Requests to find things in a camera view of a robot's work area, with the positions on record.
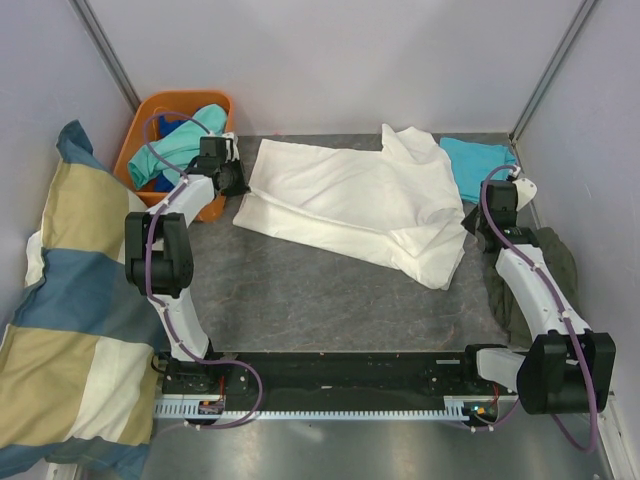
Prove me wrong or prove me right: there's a white t shirt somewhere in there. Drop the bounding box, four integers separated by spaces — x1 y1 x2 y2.
233 125 466 290

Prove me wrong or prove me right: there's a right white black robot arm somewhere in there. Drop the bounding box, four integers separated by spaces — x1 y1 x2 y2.
457 180 616 415

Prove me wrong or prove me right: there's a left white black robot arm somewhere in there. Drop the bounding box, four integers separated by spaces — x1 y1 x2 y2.
125 133 249 393

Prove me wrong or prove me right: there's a folded turquoise t shirt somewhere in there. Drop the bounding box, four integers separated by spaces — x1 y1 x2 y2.
439 137 517 204

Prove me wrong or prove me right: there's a mint green t shirt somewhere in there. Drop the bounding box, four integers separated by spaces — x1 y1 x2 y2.
127 104 227 192

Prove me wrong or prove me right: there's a dark blue t shirt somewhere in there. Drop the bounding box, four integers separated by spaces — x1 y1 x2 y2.
157 115 185 138

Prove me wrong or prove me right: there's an olive green t shirt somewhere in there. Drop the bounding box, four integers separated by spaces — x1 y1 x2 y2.
483 227 582 348

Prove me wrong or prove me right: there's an orange plastic basket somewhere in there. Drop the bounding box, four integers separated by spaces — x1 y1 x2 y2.
114 90 234 207

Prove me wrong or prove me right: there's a blue beige checkered pillow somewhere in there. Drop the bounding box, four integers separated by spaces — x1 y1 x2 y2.
1 121 168 479

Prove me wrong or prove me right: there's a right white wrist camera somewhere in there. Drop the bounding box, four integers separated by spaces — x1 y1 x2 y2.
506 165 538 212

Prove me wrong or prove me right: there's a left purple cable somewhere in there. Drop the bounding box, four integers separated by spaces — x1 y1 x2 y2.
142 112 265 430

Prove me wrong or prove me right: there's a white slotted cable duct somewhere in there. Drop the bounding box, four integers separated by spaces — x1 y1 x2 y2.
153 397 497 422

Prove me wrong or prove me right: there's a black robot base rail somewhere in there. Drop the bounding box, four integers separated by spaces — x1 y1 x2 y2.
162 352 511 411

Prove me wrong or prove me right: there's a left aluminium corner post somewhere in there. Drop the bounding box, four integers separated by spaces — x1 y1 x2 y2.
68 0 141 112

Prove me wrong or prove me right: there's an aluminium corner post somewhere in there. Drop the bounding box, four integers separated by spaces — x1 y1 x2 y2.
68 0 141 112
509 0 600 147

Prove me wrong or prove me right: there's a right aluminium corner post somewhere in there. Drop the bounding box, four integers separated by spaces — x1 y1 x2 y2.
509 0 600 147

